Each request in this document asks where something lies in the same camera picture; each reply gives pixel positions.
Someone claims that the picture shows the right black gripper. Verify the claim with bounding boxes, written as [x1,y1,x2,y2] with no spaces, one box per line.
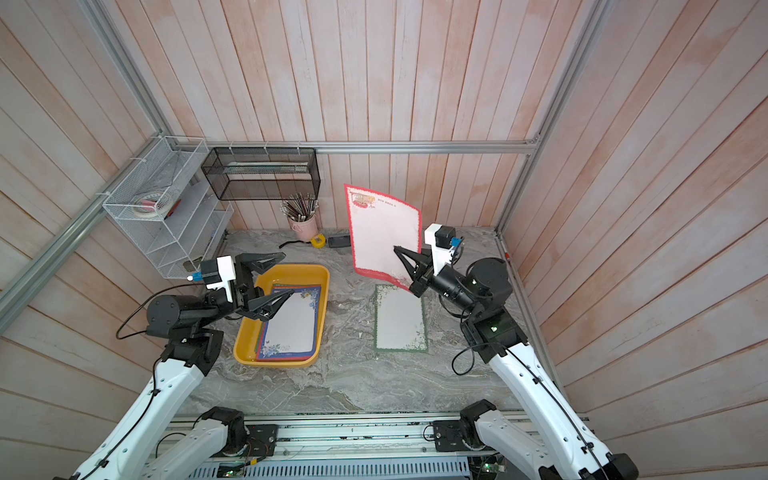
[399,249,485,325]

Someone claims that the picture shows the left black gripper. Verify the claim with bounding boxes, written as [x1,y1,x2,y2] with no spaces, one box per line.
[195,253,295,329]

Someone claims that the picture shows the green bordered stationery paper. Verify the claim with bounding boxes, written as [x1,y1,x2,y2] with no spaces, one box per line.
[374,284,428,352]

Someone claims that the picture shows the blue bordered stationery paper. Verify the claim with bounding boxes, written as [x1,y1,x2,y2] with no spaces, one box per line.
[256,284,322,361]

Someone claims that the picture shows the yellow plastic storage tray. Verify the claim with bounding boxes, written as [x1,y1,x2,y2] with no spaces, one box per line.
[233,264,330,368]

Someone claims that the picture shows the red bordered stationery paper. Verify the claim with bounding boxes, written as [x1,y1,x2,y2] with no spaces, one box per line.
[345,185,422,290]

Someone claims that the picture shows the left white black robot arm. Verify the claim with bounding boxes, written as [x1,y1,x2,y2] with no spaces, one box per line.
[72,252,293,479]

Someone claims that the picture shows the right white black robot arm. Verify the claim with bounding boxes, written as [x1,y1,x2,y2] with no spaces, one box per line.
[394,246,639,479]

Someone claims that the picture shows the pink pencil cup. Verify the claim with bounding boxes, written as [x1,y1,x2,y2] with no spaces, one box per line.
[289,216,320,242]

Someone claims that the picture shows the yellow tape measure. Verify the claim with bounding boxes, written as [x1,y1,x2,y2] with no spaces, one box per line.
[310,233,327,249]

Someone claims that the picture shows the pencils bundle in cup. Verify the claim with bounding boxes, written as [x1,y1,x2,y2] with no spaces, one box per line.
[281,194,318,223]

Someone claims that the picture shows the tape roll on shelf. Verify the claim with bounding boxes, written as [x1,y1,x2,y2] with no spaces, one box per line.
[130,191,179,219]

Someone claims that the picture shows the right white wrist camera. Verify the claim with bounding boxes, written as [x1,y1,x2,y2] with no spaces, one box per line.
[424,223,464,276]

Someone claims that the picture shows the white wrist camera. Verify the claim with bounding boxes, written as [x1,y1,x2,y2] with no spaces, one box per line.
[424,223,464,276]
[186,256,236,302]

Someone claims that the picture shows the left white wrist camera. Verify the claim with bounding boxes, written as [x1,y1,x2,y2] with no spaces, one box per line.
[186,256,236,302]

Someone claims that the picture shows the black mesh wall basket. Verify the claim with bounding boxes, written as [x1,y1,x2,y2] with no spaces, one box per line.
[201,146,321,201]

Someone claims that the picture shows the white wire shelf rack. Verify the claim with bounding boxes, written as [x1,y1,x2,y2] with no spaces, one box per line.
[103,136,233,280]

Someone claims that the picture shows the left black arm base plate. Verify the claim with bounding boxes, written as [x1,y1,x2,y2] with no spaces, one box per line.
[213,424,278,459]

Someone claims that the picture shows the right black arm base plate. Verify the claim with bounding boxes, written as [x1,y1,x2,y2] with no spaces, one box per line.
[431,418,499,456]

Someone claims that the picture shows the aluminium front rail frame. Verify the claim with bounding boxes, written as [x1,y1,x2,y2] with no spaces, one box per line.
[104,411,601,480]

